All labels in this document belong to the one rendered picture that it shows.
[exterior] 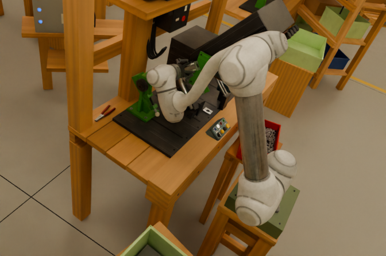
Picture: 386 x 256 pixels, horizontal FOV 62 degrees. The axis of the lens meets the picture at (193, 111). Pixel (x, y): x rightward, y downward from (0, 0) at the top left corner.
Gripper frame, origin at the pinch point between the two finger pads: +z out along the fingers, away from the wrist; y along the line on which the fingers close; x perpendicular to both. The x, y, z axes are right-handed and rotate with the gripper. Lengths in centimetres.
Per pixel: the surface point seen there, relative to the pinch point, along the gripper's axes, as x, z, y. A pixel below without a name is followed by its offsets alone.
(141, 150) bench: 27, -36, -33
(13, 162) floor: 165, -24, -19
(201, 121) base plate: 8.7, 3.7, -32.8
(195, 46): 0.1, 12.9, 12.0
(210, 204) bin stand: 35, 20, -94
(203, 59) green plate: -5.9, 4.2, 1.9
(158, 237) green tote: 2, -73, -63
